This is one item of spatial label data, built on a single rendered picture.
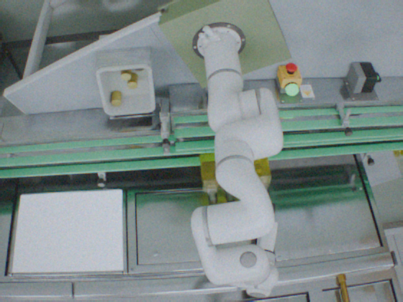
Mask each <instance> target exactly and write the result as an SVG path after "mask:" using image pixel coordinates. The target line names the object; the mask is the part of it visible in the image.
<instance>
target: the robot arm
mask: <svg viewBox="0 0 403 302"><path fill-rule="evenodd" d="M203 30H204V33H202V32H201V33H199V39H198V42H197V47H198V50H199V52H200V53H201V54H202V55H203V56H204V62H205V68H206V74H207V88H208V107H207V120H208V125H209V126H210V128H211V129H212V130H213V131H214V132H216V133H215V136H214V157H215V176H216V179H217V182H218V183H219V184H220V185H221V186H222V187H223V188H224V189H225V190H226V191H228V192H229V193H231V194H232V195H234V196H236V197H238V198H239V199H240V201H234V202H228V203H221V204H215V205H210V206H200V207H198V208H196V209H195V210H194V212H193V214H192V216H191V230H192V234H193V236H194V240H195V242H196V248H197V250H198V253H199V257H200V260H201V264H202V267H203V269H204V271H205V274H206V276H207V277H208V278H209V280H210V281H211V282H212V283H214V284H216V285H222V284H229V285H230V286H235V287H239V288H246V291H247V294H248V295H250V296H252V297H255V298H256V297H258V298H265V297H268V296H269V295H270V294H271V289H272V288H273V287H274V286H275V285H276V284H277V282H278V279H279V272H278V270H277V269H278V268H277V267H276V266H274V264H275V256H276V253H275V252H274V251H273V249H274V245H275V239H276V233H277V228H278V222H275V217H274V211H275V208H276V204H275V203H271V200H270V198H269V195H268V193H267V191H266V189H265V187H264V186H263V183H262V181H261V180H260V178H259V177H258V175H257V173H256V171H255V166H254V160H259V159H263V158H267V157H272V156H274V155H277V154H278V153H279V152H280V151H281V149H282V147H283V142H284V141H283V132H282V128H281V122H280V118H279V111H278V108H277V104H276V100H275V96H274V95H273V93H272V92H271V91H270V90H269V89H267V88H257V89H250V90H247V91H242V89H243V76H242V71H241V67H240V59H239V55H238V50H239V48H240V45H241V41H240V37H239V35H238V33H237V32H236V31H234V30H233V29H230V28H227V27H215V28H212V29H211V28H210V27H209V26H208V25H206V26H204V28H203ZM254 238H257V245H255V244H242V245H237V246H231V247H223V248H219V249H217V248H216V247H215V245H216V244H224V243H230V242H241V241H246V240H249V239H254Z"/></svg>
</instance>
